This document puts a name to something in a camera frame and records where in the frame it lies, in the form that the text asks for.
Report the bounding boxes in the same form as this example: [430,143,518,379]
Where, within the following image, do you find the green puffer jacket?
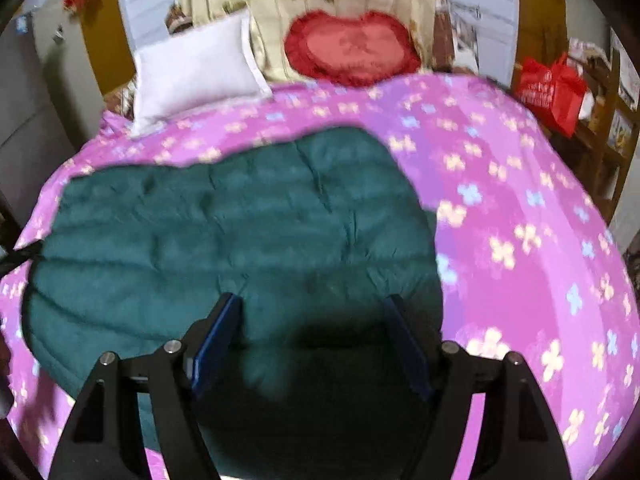
[22,127,446,480]

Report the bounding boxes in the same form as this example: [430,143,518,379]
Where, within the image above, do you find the white slatted headboard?
[115,0,518,91]

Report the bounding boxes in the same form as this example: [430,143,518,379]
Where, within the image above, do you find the red shopping bag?
[515,54,587,138]

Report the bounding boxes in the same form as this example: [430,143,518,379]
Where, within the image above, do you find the wooden shelf rack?
[565,47,640,221]

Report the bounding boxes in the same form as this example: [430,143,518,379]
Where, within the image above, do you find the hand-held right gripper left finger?
[47,292,244,480]

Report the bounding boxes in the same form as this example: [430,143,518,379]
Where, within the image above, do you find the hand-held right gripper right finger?
[382,294,573,480]

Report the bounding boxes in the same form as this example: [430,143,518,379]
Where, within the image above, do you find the red heart-shaped pillow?
[284,9,422,87]

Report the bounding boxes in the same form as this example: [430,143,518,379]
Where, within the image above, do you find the purple floral bedsheet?
[0,72,640,480]

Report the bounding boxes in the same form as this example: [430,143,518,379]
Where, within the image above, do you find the white pillow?
[131,10,273,137]

